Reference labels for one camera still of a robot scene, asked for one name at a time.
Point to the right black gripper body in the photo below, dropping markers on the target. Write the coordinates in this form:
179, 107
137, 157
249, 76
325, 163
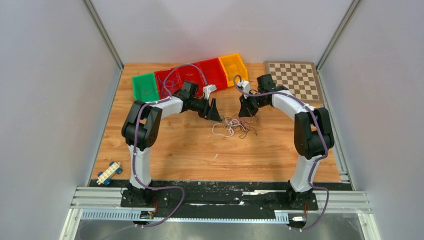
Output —
260, 102

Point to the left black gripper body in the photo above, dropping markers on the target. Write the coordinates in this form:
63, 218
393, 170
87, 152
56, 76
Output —
201, 107

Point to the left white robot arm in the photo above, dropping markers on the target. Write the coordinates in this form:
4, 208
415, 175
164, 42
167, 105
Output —
141, 129

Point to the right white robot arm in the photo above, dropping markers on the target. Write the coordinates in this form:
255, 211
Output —
313, 134

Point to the right red plastic bin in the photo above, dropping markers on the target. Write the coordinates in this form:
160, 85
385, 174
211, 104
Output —
214, 73

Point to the red plastic bin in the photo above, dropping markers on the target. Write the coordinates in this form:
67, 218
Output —
214, 73
192, 74
167, 79

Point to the middle red plastic bin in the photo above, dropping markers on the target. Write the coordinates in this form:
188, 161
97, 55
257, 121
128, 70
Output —
192, 74

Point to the left red plastic bin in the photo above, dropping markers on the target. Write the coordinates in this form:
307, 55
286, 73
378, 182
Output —
167, 79

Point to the yellow plastic bin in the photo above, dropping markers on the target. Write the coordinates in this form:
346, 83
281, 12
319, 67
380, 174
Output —
233, 65

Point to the wooden chessboard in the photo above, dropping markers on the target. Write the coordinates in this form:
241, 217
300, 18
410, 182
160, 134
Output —
299, 77

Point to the green plastic bin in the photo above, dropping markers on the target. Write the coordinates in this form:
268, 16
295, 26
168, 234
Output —
145, 88

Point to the white blue toy car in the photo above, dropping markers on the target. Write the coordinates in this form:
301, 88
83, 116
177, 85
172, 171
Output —
104, 177

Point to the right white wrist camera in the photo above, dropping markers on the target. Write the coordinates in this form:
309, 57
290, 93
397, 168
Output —
244, 86

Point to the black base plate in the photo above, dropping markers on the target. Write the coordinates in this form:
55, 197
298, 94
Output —
216, 199

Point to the aluminium frame rail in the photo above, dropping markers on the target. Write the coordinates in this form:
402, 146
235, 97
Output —
99, 203

